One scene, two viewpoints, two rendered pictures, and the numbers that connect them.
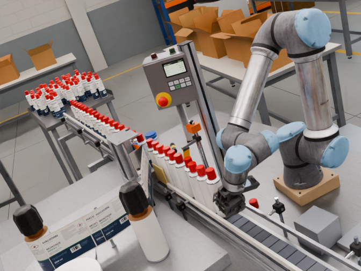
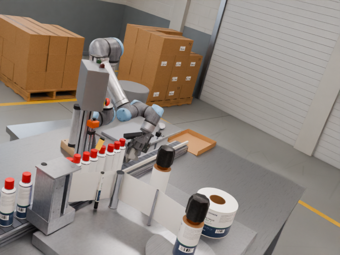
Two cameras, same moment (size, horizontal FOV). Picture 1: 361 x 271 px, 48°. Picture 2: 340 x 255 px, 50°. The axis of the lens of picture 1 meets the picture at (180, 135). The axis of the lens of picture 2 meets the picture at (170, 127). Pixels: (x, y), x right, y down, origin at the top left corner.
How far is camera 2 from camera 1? 259 cm
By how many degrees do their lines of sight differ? 113
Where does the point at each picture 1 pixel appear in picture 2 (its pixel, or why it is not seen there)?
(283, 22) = (114, 44)
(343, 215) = not seen: hidden behind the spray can
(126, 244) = (145, 217)
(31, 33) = not seen: outside the picture
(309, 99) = not seen: hidden behind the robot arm
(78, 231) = (171, 209)
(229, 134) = (132, 108)
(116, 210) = (143, 193)
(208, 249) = (147, 179)
